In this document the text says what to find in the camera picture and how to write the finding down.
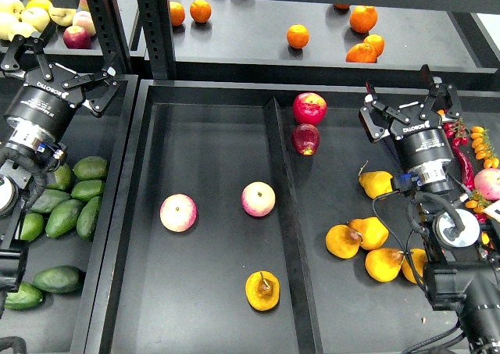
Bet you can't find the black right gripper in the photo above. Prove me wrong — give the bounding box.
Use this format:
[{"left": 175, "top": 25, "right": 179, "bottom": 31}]
[{"left": 359, "top": 64, "right": 461, "bottom": 172}]

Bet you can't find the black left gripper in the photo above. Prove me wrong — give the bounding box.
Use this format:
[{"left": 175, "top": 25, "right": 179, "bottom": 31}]
[{"left": 1, "top": 23, "right": 120, "bottom": 141}]

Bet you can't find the yellow pear with stem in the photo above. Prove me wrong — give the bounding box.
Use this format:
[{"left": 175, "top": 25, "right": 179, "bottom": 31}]
[{"left": 245, "top": 270, "right": 280, "bottom": 312}]

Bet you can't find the dark green avocado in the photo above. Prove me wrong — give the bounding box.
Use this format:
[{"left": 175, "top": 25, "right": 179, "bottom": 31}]
[{"left": 45, "top": 198, "right": 84, "bottom": 238}]

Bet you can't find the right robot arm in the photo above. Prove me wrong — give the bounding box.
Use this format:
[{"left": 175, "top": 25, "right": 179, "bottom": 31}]
[{"left": 359, "top": 65, "right": 499, "bottom": 353}]

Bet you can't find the yellow pear lone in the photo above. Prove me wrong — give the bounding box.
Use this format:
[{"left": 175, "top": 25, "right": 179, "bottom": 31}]
[{"left": 358, "top": 161, "right": 393, "bottom": 199}]

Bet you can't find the green avocado top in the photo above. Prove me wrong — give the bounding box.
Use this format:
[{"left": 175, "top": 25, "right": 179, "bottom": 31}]
[{"left": 54, "top": 164, "right": 73, "bottom": 191}]

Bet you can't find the yellow pear top pile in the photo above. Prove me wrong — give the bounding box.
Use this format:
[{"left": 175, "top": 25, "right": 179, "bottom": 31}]
[{"left": 348, "top": 216, "right": 389, "bottom": 251}]

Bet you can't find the yellow pear pile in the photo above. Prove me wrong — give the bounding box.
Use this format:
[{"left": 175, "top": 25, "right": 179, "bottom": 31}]
[
  {"left": 325, "top": 224, "right": 362, "bottom": 259},
  {"left": 348, "top": 216, "right": 389, "bottom": 251},
  {"left": 365, "top": 248, "right": 404, "bottom": 283}
]

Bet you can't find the yellow pear left pile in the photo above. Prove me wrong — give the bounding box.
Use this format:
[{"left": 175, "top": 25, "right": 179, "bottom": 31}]
[{"left": 325, "top": 224, "right": 362, "bottom": 259}]

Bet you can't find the green avocado far left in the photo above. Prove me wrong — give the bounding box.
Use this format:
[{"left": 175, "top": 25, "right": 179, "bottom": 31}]
[{"left": 20, "top": 213, "right": 45, "bottom": 241}]

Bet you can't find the yellow pear bottom pile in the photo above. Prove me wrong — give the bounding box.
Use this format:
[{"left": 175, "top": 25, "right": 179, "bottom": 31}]
[{"left": 365, "top": 248, "right": 404, "bottom": 283}]

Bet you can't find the red apple on shelf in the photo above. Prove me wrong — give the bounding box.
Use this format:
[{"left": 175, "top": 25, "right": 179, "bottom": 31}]
[{"left": 63, "top": 26, "right": 92, "bottom": 49}]

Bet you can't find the orange front shelf right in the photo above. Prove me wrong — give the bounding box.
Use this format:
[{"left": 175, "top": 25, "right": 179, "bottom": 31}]
[{"left": 345, "top": 43, "right": 377, "bottom": 63}]

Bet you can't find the orange cherry tomato vine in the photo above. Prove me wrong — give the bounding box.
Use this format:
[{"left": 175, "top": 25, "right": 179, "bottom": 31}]
[{"left": 470, "top": 126, "right": 499, "bottom": 169}]

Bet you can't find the red chili pepper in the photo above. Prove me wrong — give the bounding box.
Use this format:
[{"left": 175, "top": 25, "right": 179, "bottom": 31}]
[{"left": 452, "top": 145, "right": 475, "bottom": 190}]

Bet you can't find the large orange shelf right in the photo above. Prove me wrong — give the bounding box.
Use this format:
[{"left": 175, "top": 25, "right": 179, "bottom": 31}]
[{"left": 349, "top": 5, "right": 378, "bottom": 34}]

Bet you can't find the red apple upper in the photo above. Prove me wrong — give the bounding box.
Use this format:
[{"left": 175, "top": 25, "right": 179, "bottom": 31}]
[{"left": 292, "top": 92, "right": 327, "bottom": 126}]

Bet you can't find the pink apple right edge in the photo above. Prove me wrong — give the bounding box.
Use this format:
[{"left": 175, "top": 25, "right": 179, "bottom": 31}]
[{"left": 474, "top": 168, "right": 499, "bottom": 201}]

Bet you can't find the dark red apple lower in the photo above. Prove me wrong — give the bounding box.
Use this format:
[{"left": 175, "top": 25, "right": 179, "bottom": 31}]
[{"left": 291, "top": 123, "right": 320, "bottom": 156}]

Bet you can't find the orange centre shelf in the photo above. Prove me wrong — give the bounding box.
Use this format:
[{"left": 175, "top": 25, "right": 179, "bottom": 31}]
[{"left": 287, "top": 24, "right": 309, "bottom": 49}]

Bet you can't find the orange shelf left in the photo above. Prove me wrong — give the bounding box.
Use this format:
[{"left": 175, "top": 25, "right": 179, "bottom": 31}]
[{"left": 190, "top": 0, "right": 212, "bottom": 23}]

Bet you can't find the pink apple centre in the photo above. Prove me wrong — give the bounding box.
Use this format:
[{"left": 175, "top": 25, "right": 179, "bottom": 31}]
[{"left": 241, "top": 181, "right": 276, "bottom": 217}]

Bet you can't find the pink apple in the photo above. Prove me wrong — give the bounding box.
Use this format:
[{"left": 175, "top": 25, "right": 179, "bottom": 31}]
[
  {"left": 241, "top": 181, "right": 276, "bottom": 217},
  {"left": 159, "top": 194, "right": 197, "bottom": 233}
]

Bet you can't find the pink apple left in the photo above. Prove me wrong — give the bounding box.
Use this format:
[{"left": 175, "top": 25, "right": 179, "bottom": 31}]
[{"left": 159, "top": 194, "right": 197, "bottom": 233}]

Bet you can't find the black centre tray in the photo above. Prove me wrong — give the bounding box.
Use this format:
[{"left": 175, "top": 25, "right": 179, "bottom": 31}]
[{"left": 85, "top": 81, "right": 469, "bottom": 353}]

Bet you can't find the black tray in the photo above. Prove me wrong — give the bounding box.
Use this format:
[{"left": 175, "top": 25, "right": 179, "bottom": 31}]
[
  {"left": 85, "top": 81, "right": 469, "bottom": 353},
  {"left": 1, "top": 75, "right": 138, "bottom": 353}
]

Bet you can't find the black left tray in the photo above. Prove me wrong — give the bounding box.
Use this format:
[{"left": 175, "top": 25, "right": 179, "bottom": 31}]
[{"left": 1, "top": 75, "right": 138, "bottom": 353}]

